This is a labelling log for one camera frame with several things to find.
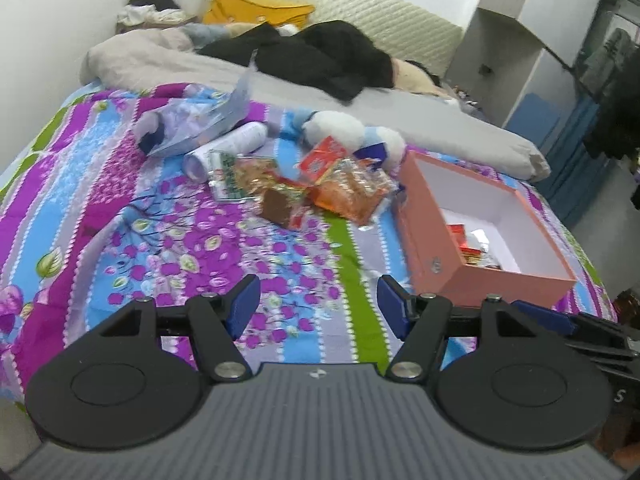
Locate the red yellow snack packet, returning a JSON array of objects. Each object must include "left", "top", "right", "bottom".
[{"left": 459, "top": 245, "right": 484, "bottom": 266}]

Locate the red foil snack packet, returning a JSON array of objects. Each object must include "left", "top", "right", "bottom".
[{"left": 448, "top": 223, "right": 468, "bottom": 249}]

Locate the white shrimp flavor snack packet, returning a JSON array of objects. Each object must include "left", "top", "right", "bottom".
[{"left": 466, "top": 229, "right": 502, "bottom": 270}]

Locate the brown snack stick packet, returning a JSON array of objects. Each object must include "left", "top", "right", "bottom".
[{"left": 259, "top": 183, "right": 308, "bottom": 230}]

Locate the green brown snack packet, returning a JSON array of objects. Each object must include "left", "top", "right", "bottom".
[{"left": 208, "top": 153, "right": 278, "bottom": 202}]

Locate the orange clear snack bag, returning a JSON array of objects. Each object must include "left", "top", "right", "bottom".
[{"left": 309, "top": 157, "right": 398, "bottom": 226}]

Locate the pink cardboard box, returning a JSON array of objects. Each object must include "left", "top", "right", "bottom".
[{"left": 394, "top": 152, "right": 576, "bottom": 308}]

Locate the floral purple bed sheet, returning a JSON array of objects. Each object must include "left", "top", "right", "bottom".
[{"left": 0, "top": 80, "right": 618, "bottom": 413}]

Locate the blue and white snack packet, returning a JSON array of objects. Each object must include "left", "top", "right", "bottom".
[{"left": 354, "top": 143, "right": 387, "bottom": 168}]

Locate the white spray can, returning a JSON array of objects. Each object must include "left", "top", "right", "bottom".
[{"left": 182, "top": 122, "right": 268, "bottom": 183}]

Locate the red square snack packet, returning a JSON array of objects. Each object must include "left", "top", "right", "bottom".
[{"left": 298, "top": 136, "right": 348, "bottom": 184}]

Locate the grey duvet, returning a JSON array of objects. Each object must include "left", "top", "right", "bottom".
[{"left": 79, "top": 27, "right": 552, "bottom": 183}]

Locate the clear plastic pouch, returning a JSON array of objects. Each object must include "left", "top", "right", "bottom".
[{"left": 132, "top": 61, "right": 257, "bottom": 158}]

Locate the white and blue plush toy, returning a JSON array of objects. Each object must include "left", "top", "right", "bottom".
[{"left": 292, "top": 110, "right": 407, "bottom": 171}]

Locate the beige pillow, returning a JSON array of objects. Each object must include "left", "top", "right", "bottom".
[{"left": 392, "top": 58, "right": 451, "bottom": 99}]

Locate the black clothing heap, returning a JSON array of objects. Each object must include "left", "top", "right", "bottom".
[{"left": 198, "top": 21, "right": 394, "bottom": 104}]

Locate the cream quilted headboard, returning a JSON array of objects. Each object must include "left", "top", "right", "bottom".
[{"left": 202, "top": 0, "right": 464, "bottom": 79}]

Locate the white wardrobe cabinet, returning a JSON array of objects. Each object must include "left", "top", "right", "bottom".
[{"left": 447, "top": 0, "right": 600, "bottom": 128}]

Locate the yellow pillow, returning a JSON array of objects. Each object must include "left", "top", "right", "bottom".
[{"left": 202, "top": 0, "right": 314, "bottom": 28}]

